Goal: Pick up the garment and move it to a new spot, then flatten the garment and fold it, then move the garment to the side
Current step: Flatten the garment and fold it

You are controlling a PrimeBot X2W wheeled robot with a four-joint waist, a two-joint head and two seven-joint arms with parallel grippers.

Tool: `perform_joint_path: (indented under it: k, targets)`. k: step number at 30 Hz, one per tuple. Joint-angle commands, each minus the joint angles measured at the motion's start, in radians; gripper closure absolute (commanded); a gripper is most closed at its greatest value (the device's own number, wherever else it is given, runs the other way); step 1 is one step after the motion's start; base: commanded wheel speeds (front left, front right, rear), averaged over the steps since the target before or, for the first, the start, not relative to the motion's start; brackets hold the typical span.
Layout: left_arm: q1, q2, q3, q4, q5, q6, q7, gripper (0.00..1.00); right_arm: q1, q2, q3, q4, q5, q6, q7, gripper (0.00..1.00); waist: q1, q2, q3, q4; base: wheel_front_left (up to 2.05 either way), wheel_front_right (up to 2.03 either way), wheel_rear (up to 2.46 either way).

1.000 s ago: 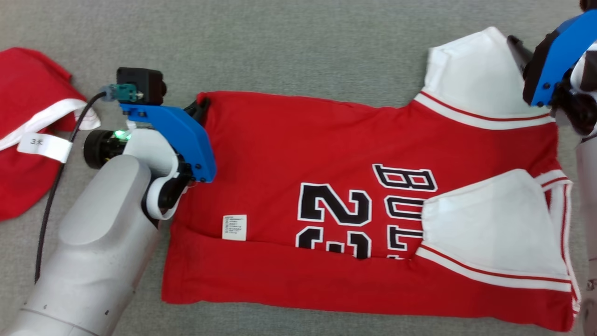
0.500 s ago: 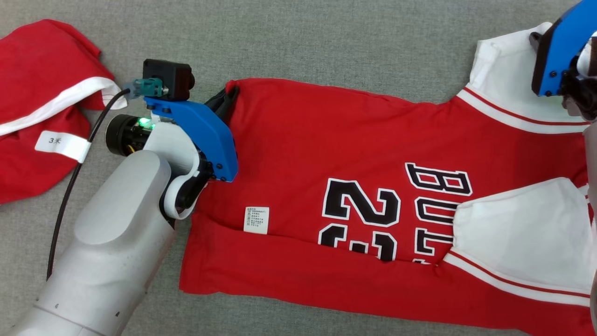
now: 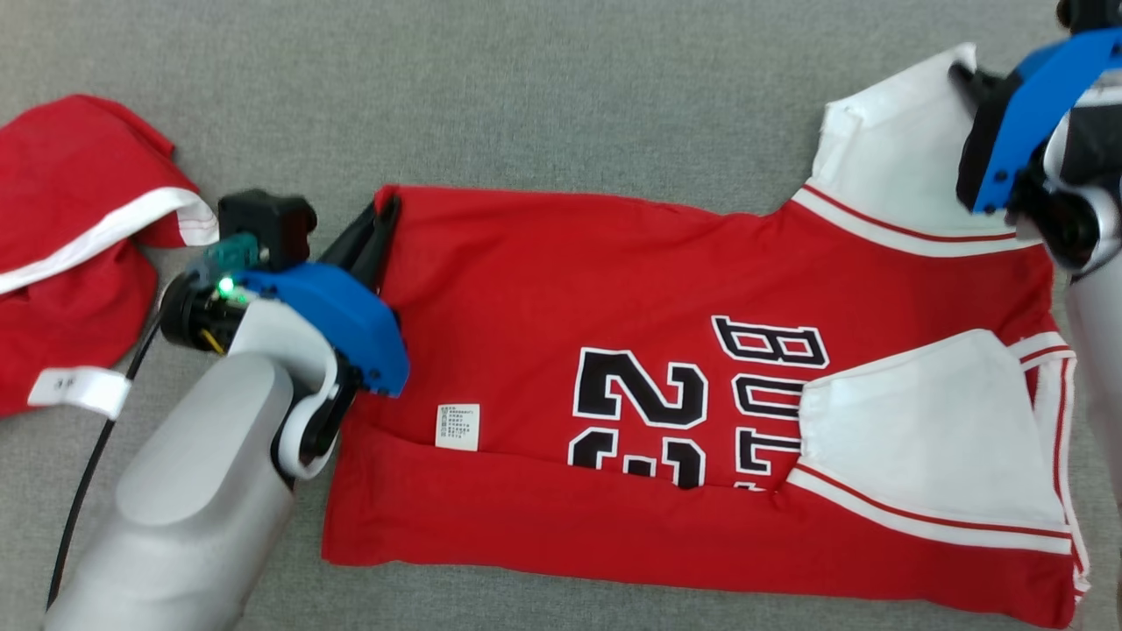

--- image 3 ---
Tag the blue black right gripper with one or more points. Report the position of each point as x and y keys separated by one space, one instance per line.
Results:
x=1026 y=123

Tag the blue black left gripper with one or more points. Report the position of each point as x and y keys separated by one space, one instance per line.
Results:
x=351 y=315

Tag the red white basketball jersey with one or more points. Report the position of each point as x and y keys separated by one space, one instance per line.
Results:
x=526 y=280

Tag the red shorts with white band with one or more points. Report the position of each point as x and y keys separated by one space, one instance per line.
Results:
x=70 y=219

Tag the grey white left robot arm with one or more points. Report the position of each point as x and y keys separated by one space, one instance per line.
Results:
x=193 y=491

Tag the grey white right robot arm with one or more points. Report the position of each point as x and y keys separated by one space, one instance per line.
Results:
x=1096 y=333

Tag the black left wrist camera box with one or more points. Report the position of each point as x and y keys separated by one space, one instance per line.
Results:
x=263 y=219

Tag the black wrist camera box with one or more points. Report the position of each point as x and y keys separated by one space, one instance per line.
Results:
x=263 y=219
x=1091 y=13

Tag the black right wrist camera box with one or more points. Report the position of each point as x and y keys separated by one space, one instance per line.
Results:
x=1091 y=13

